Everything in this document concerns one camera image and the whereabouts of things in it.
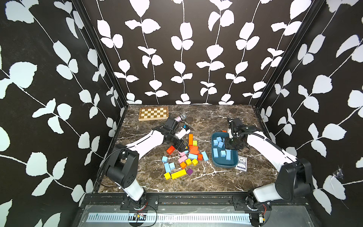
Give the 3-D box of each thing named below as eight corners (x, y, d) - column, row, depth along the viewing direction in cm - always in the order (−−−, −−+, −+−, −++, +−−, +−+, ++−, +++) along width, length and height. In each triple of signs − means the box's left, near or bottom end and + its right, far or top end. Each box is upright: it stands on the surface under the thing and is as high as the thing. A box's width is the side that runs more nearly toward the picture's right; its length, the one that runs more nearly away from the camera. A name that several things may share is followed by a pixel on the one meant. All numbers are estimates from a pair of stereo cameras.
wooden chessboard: (138, 120, 111) (138, 118, 109) (140, 109, 119) (140, 107, 117) (168, 119, 113) (168, 117, 111) (168, 108, 121) (168, 105, 119)
